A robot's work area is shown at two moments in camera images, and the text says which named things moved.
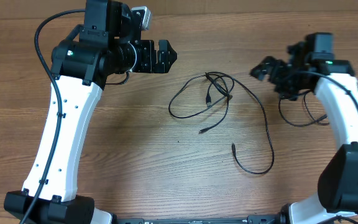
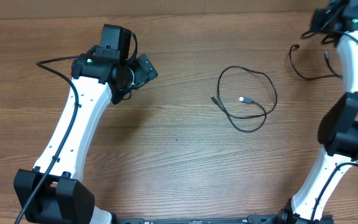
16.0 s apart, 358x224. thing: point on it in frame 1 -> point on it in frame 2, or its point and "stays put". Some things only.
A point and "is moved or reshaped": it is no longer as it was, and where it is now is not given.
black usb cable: x=207 y=100 -> x=246 y=100
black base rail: x=286 y=218 stays put
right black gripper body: x=288 y=79 -> x=323 y=18
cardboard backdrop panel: x=189 y=9 stays put
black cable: x=271 y=142 is moved or reshaped
